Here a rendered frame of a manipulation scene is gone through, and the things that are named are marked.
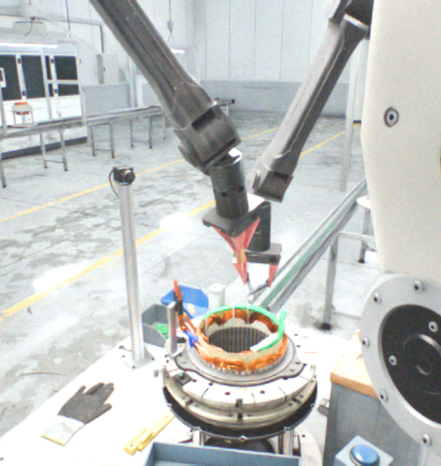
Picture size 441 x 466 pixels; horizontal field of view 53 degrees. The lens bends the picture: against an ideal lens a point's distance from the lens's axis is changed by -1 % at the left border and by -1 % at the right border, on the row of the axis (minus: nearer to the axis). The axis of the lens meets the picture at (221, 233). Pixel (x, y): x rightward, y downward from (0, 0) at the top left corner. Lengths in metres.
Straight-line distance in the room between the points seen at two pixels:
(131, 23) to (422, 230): 0.47
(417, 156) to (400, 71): 0.06
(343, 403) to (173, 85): 0.71
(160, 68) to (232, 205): 0.25
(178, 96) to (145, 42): 0.08
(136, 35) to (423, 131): 0.44
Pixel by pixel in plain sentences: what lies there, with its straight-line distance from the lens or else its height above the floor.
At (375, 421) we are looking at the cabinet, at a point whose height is 0.98.
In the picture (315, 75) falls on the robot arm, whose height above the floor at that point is 1.63.
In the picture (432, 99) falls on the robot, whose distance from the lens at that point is 0.31.
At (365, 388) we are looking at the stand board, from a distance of 0.97.
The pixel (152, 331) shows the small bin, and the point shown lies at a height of 0.84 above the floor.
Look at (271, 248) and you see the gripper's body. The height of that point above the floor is 1.26.
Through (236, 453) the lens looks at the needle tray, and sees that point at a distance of 0.81.
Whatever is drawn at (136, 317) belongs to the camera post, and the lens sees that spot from 1.40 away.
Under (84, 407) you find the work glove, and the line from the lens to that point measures 1.32.
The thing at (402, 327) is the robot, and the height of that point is 1.45.
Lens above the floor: 1.65
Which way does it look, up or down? 21 degrees down
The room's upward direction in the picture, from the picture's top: straight up
